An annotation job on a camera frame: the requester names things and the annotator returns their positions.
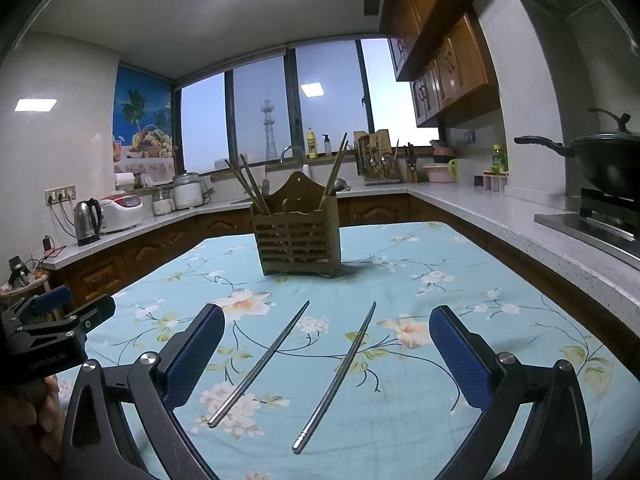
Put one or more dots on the pink bowl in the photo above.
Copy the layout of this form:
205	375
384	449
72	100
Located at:
436	170

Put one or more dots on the white and red rice cooker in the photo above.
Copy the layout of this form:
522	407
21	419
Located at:
120	212

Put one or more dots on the steel electric kettle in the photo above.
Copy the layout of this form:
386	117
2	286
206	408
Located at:
87	222

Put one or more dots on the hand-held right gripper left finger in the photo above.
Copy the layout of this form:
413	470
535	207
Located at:
196	355

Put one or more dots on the large white lidded pot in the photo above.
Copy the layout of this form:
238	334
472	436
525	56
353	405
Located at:
187	191

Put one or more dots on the small wall outlet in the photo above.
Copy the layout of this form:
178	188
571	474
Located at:
469	136

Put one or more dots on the white kitchen countertop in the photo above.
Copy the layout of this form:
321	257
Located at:
480	215

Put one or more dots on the clear pump bottle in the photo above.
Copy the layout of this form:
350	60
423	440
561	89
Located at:
327	146

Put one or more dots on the black wok with lid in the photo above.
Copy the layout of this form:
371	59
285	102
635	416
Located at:
607	160

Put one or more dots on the wooden utensil holder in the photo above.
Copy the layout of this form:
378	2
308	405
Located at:
300	247

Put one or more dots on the row of spice jars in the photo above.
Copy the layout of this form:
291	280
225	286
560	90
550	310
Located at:
492	182

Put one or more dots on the kitchen window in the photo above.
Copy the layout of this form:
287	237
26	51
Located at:
330	105

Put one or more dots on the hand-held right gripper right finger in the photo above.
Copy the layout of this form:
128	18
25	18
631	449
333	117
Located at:
460	355

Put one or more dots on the wooden knife block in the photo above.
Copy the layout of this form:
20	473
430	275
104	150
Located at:
377	160

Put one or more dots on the white pitcher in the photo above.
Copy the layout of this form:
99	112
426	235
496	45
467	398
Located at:
466	171

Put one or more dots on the small black tripod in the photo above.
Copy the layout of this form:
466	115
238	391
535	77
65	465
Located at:
17	270

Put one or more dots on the yellow bottle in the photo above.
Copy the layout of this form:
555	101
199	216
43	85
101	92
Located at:
312	145

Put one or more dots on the person's left hand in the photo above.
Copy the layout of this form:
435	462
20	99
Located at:
47	412

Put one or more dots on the wooden upper cabinets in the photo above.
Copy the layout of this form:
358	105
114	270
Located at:
440	50

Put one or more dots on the wall outlet strip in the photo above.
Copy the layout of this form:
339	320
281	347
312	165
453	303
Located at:
61	194

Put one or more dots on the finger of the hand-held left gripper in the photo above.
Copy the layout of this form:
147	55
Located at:
85	317
50	302

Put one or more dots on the floral light blue tablecloth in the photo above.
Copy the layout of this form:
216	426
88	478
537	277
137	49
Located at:
400	280

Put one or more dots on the chrome kitchen faucet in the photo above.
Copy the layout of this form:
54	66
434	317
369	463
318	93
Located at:
292	152

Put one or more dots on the gas stove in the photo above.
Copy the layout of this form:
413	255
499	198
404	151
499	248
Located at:
590	227

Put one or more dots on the paper towel roll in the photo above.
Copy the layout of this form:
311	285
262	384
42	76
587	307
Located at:
125	181

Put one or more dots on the metal fork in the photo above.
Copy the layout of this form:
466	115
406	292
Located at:
266	189

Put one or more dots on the metal spoon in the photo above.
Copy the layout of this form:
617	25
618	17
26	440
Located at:
339	184

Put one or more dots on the wooden chopstick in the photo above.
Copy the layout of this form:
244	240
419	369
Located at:
244	185
254	182
249	186
336	164
341	165

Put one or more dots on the metal chopstick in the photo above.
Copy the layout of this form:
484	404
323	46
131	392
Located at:
260	360
340	375

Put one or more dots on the cooking oil bottle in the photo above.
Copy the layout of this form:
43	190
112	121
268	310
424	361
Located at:
499	161

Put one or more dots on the glass jar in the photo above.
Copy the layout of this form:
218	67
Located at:
162	204

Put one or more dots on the ceiling vent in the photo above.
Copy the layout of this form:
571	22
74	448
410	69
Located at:
372	5

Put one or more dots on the fruit and palm wall poster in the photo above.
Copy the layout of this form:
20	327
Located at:
145	120

